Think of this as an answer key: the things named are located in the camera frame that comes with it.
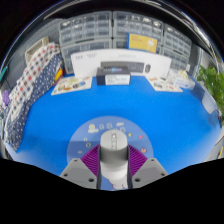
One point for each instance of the long white keyboard box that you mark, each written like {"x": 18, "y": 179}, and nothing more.
{"x": 90, "y": 61}

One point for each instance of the grey computer mouse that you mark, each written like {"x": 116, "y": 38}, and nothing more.
{"x": 114, "y": 153}

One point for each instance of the green plant in white pot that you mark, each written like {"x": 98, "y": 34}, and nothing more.
{"x": 213, "y": 83}

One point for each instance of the yellow and blue box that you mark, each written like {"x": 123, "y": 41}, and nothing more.
{"x": 142, "y": 42}

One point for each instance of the red and white checkered cloth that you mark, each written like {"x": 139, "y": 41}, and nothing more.
{"x": 33, "y": 73}

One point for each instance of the round cartoon-print mouse pad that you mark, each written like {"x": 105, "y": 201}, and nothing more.
{"x": 83, "y": 140}

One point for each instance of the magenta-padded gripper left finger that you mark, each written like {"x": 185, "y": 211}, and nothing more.
{"x": 78, "y": 171}

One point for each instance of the navy dotted cloth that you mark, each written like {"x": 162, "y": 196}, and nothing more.
{"x": 30, "y": 110}

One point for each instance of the small sticker sheet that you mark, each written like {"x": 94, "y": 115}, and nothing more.
{"x": 71, "y": 85}

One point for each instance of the small black box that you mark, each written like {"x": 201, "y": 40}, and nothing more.
{"x": 113, "y": 79}

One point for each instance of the black shelf unit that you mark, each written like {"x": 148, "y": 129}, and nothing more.
{"x": 110, "y": 5}

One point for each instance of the white and blue tissue box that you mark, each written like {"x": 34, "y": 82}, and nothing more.
{"x": 183, "y": 81}

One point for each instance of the beige open crate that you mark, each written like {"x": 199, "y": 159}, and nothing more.
{"x": 35, "y": 48}

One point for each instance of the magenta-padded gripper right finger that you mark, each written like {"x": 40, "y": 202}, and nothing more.
{"x": 150, "y": 171}

